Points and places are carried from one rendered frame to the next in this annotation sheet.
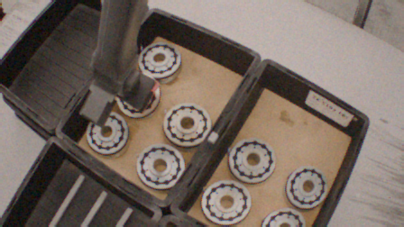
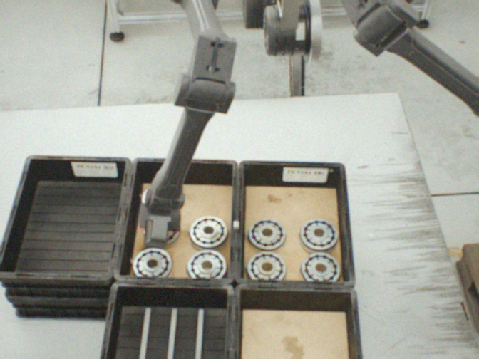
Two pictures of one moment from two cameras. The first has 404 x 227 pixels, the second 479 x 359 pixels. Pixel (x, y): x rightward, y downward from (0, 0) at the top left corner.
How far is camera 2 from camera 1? 1.05 m
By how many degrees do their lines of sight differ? 19
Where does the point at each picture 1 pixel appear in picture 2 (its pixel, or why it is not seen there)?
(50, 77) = (61, 253)
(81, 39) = (70, 211)
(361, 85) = (324, 148)
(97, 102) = (160, 225)
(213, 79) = (206, 197)
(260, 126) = (257, 212)
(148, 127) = (179, 248)
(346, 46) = (295, 122)
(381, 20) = (321, 68)
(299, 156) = (299, 219)
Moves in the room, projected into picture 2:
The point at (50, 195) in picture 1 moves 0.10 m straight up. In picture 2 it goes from (123, 343) to (118, 325)
